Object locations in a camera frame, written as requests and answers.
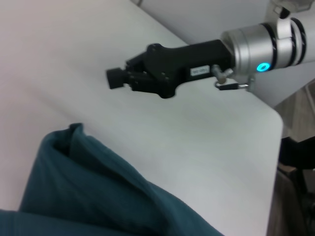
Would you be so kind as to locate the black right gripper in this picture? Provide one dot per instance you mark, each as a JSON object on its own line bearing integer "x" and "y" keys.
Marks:
{"x": 172, "y": 64}

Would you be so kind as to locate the teal blue shirt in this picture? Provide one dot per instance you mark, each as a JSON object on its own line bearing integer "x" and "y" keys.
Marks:
{"x": 86, "y": 191}

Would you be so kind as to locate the white number label sticker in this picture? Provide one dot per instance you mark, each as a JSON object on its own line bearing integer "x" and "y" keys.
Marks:
{"x": 199, "y": 70}

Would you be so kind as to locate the black table frame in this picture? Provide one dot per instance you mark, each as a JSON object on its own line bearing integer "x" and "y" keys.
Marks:
{"x": 297, "y": 157}

